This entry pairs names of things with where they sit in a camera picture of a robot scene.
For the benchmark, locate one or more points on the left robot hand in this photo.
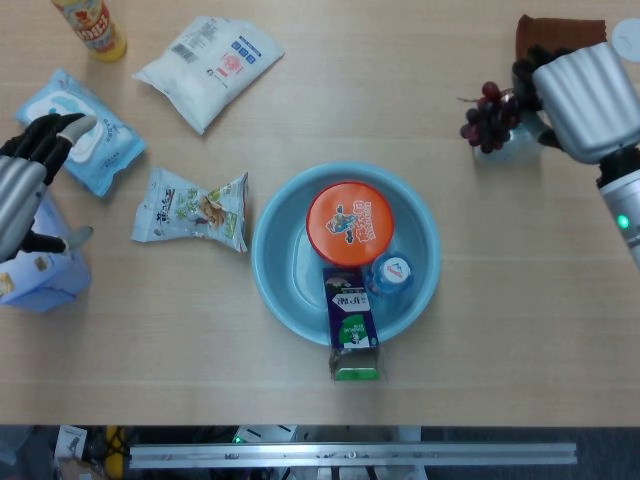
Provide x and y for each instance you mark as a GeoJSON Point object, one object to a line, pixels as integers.
{"type": "Point", "coordinates": [20, 190]}

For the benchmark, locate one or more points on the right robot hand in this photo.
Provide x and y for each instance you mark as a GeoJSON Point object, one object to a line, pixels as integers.
{"type": "Point", "coordinates": [590, 100]}

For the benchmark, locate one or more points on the purple grape bunch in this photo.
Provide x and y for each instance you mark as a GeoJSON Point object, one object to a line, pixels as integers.
{"type": "Point", "coordinates": [487, 125]}

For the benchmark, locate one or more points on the silver snack packet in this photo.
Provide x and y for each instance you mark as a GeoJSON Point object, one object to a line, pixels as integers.
{"type": "Point", "coordinates": [185, 210]}

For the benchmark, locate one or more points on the clear water bottle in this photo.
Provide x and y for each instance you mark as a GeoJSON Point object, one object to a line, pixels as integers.
{"type": "Point", "coordinates": [395, 272]}

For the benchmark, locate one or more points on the orange instant noodle cup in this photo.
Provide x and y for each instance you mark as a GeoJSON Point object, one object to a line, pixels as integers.
{"type": "Point", "coordinates": [350, 225]}

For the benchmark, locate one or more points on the purple toothpaste box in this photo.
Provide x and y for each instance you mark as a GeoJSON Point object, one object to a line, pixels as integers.
{"type": "Point", "coordinates": [350, 315]}

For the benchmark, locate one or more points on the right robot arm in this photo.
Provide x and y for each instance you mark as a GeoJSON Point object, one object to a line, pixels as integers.
{"type": "Point", "coordinates": [625, 210]}

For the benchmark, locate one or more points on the yellow bottle with red label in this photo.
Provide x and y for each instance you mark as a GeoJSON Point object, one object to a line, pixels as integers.
{"type": "Point", "coordinates": [95, 30]}

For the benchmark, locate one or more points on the white salt bag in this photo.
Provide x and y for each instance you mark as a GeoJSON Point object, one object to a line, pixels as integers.
{"type": "Point", "coordinates": [210, 75]}

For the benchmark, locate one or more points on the white round table grommet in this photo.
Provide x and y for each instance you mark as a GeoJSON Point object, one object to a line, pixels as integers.
{"type": "Point", "coordinates": [627, 35]}

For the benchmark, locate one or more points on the brown cloth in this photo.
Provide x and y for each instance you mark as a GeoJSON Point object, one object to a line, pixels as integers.
{"type": "Point", "coordinates": [560, 30]}

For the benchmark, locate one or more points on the clear jar of clips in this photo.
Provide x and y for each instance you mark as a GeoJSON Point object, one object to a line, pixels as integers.
{"type": "Point", "coordinates": [520, 150]}

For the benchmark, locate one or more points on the large blue tissue pack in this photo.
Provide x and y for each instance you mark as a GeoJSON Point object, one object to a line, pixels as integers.
{"type": "Point", "coordinates": [50, 285]}

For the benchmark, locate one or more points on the blue wet wipes pack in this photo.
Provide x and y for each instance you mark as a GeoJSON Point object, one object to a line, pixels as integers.
{"type": "Point", "coordinates": [115, 150]}

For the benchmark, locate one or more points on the light blue plastic basin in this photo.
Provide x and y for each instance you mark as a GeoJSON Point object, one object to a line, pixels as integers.
{"type": "Point", "coordinates": [290, 280]}

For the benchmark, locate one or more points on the aluminium rail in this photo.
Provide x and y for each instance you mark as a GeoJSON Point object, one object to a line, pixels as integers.
{"type": "Point", "coordinates": [350, 455]}

